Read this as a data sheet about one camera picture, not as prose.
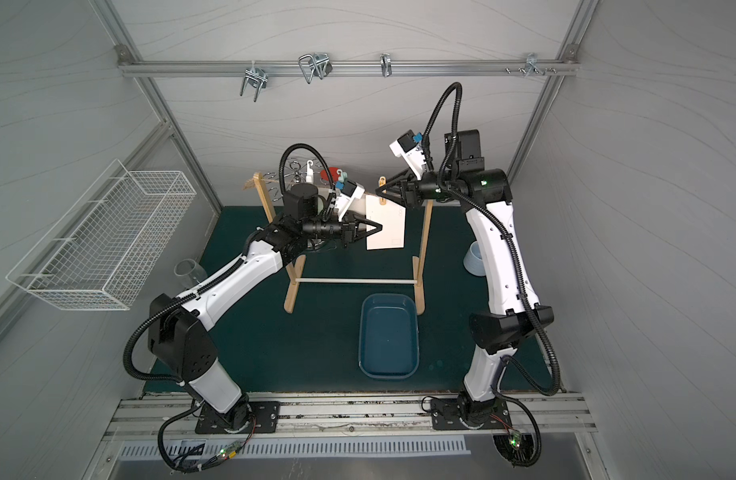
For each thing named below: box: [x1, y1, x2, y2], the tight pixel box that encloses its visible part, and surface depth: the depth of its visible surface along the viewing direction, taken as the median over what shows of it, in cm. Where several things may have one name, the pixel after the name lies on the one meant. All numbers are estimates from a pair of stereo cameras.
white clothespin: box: [306, 160, 314, 184], surface depth 67 cm
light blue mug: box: [463, 241, 486, 277], surface depth 100 cm
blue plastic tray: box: [358, 293, 420, 380], surface depth 88 cm
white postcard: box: [366, 195, 406, 251], surface depth 70 cm
